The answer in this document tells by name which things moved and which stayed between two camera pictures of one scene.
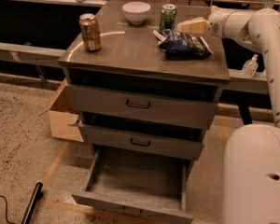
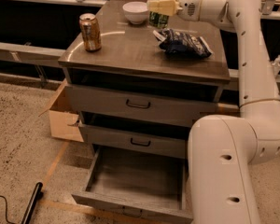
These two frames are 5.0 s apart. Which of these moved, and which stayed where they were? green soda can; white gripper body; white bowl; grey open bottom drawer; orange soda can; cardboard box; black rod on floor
Moved: green soda can; white gripper body
Stayed: white bowl; black rod on floor; cardboard box; orange soda can; grey open bottom drawer
